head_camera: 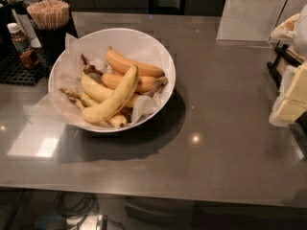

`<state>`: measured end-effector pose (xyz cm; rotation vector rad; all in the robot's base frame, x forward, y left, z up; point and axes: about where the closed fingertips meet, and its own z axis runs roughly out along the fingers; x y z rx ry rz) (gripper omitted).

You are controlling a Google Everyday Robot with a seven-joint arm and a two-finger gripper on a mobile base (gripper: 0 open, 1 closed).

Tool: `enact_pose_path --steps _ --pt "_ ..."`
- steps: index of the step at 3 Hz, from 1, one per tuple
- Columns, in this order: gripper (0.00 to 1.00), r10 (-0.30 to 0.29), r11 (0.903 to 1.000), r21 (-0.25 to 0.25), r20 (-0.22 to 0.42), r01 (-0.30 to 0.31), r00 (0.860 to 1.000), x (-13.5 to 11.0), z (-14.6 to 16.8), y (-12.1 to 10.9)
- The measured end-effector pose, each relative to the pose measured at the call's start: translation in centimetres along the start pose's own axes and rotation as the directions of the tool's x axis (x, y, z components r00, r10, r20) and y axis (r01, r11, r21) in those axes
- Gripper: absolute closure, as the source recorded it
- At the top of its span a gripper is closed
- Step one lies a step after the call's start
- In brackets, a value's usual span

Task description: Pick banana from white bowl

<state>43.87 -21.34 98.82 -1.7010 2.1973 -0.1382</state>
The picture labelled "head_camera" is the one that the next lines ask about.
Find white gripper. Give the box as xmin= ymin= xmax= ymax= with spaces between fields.
xmin=269 ymin=5 xmax=307 ymax=127

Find large yellow front banana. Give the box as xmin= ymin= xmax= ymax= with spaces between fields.
xmin=82 ymin=65 xmax=138 ymax=123

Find orange top banana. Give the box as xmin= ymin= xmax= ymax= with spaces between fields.
xmin=105 ymin=46 xmax=165 ymax=78

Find orange banana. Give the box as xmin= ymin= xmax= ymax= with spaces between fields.
xmin=101 ymin=73 xmax=168 ymax=93
xmin=105 ymin=46 xmax=165 ymax=78

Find orange middle banana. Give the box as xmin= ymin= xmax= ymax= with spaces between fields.
xmin=101 ymin=73 xmax=168 ymax=93

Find white round bowl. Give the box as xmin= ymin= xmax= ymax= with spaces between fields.
xmin=47 ymin=27 xmax=177 ymax=133

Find yellow middle banana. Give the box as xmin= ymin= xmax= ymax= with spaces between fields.
xmin=80 ymin=70 xmax=142 ymax=109

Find yellow small bottom banana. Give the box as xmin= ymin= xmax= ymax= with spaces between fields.
xmin=60 ymin=88 xmax=128 ymax=128

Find white paper liner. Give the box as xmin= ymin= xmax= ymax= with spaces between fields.
xmin=31 ymin=32 xmax=171 ymax=131

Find black stick holder cup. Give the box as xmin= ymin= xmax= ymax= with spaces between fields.
xmin=34 ymin=19 xmax=78 ymax=61

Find wooden stir sticks bundle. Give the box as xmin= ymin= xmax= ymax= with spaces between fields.
xmin=27 ymin=0 xmax=70 ymax=31

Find small brown sauce bottle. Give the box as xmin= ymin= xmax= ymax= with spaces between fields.
xmin=7 ymin=23 xmax=30 ymax=53

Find black grid mat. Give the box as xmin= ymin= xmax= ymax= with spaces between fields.
xmin=0 ymin=46 xmax=54 ymax=85

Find dark lidded jar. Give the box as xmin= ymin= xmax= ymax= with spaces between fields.
xmin=10 ymin=0 xmax=41 ymax=15

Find black wire condiment rack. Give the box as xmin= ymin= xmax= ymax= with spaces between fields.
xmin=267 ymin=41 xmax=307 ymax=136

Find black cables under table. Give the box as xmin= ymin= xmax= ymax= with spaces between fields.
xmin=52 ymin=191 xmax=126 ymax=230

